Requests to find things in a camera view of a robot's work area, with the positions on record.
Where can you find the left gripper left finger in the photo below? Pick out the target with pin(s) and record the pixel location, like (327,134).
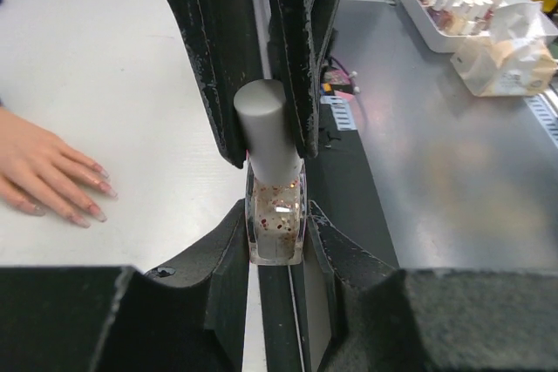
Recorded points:
(187,314)

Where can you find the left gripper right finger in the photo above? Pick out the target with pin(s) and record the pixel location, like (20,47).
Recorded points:
(448,319)

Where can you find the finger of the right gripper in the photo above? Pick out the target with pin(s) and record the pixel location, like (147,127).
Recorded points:
(301,32)
(214,35)

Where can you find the clear nail polish bottle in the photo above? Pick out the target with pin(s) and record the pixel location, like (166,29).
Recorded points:
(275,220)

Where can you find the white nail polish cap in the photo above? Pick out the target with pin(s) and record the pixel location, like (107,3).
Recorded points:
(261,108)

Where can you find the mannequin hand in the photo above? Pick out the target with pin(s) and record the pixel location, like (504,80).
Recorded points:
(40,171)

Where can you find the crumpled tissue pack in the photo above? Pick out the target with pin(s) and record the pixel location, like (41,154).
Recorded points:
(513,60)

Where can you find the right white cable duct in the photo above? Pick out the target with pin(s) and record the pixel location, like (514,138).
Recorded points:
(341,112)

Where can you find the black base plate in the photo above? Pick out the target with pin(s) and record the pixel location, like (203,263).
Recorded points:
(340,198)

